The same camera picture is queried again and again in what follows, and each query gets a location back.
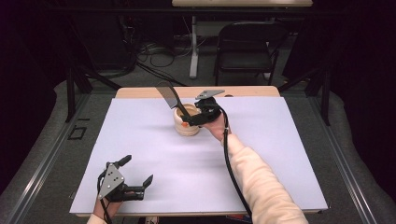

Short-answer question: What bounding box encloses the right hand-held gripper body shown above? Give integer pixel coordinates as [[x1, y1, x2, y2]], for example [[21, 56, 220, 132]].
[[194, 89, 226, 126]]

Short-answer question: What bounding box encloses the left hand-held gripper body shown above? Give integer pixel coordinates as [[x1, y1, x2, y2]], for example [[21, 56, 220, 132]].
[[97, 162, 146, 203]]

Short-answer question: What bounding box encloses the beige ribbed knife holder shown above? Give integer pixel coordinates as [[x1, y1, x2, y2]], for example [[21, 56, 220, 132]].
[[173, 103, 203, 137]]

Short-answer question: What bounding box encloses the black spatula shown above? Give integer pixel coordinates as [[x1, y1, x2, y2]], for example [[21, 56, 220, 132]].
[[155, 81, 192, 123]]

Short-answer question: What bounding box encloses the person's right hand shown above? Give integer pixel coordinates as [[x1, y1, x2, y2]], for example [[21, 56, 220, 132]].
[[202, 112, 233, 145]]

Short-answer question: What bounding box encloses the person's left hand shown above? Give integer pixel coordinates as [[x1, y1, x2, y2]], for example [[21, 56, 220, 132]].
[[92, 189, 138, 219]]

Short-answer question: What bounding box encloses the white table mat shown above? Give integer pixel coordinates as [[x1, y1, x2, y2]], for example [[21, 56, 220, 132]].
[[68, 95, 329, 215]]

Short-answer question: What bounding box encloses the white table leg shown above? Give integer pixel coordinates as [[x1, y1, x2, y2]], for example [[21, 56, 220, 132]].
[[189, 15, 201, 80]]

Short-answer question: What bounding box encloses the black folding chair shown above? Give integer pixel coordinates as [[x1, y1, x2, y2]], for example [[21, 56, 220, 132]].
[[212, 21, 290, 87]]

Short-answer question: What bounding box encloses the light background table top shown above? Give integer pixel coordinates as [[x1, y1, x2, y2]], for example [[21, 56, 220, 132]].
[[171, 0, 314, 8]]

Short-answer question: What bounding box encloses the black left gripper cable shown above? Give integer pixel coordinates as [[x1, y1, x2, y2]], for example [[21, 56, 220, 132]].
[[96, 172, 114, 224]]

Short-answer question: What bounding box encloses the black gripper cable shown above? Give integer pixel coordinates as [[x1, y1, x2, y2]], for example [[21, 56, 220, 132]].
[[96, 172, 114, 224], [214, 104, 254, 218]]

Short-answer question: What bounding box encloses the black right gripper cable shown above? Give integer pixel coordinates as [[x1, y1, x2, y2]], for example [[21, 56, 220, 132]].
[[214, 104, 254, 218]]

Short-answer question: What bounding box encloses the grey metal floor rail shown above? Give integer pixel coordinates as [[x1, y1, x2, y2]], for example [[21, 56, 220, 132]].
[[307, 95, 378, 224], [4, 92, 92, 224]]

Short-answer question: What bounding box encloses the bundle of floor cables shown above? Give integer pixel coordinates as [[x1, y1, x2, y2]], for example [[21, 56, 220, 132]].
[[134, 38, 190, 88]]

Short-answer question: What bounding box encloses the black metal frame stand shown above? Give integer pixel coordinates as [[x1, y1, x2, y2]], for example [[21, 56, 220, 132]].
[[277, 63, 332, 127], [64, 59, 123, 123]]

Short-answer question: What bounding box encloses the black horizontal frame bar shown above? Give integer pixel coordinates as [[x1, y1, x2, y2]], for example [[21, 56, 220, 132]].
[[46, 7, 344, 17]]

